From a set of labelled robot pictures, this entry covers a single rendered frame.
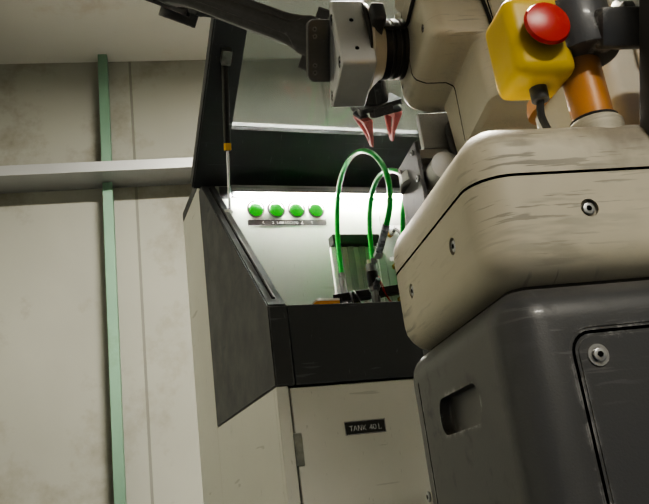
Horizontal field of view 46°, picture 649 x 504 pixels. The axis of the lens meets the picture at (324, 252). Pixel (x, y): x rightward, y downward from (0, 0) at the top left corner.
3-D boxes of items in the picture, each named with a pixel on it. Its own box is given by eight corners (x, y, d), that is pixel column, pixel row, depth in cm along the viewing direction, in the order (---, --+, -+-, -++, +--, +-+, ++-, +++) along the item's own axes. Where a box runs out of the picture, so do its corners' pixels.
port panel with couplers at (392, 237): (399, 314, 217) (383, 212, 227) (394, 317, 220) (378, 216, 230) (440, 312, 221) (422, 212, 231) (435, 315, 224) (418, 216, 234)
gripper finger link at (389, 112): (366, 142, 178) (360, 103, 173) (394, 134, 179) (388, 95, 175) (378, 150, 172) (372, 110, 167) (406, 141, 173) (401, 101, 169)
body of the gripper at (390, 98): (350, 112, 173) (345, 79, 170) (391, 100, 175) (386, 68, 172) (361, 118, 168) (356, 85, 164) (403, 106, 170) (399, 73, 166)
